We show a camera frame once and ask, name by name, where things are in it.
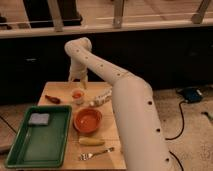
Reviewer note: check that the grey sponge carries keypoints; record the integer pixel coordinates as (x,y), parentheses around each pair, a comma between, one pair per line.
(39,119)

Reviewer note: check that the blue device on floor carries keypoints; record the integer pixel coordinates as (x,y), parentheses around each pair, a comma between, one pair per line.
(191,95)

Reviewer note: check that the white plastic bottle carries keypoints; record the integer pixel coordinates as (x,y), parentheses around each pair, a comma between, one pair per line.
(101,99)

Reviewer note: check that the orange bowl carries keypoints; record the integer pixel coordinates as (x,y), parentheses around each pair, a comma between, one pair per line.
(87,120)

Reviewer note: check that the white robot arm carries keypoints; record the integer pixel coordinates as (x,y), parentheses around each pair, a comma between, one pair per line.
(142,140)

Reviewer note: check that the yellow corn cob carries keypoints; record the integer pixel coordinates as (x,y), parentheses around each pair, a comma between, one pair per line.
(86,141)

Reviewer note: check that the green plastic tray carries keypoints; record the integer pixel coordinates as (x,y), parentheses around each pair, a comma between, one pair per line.
(38,146)

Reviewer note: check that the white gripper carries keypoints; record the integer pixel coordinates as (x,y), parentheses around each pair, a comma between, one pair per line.
(78,71)

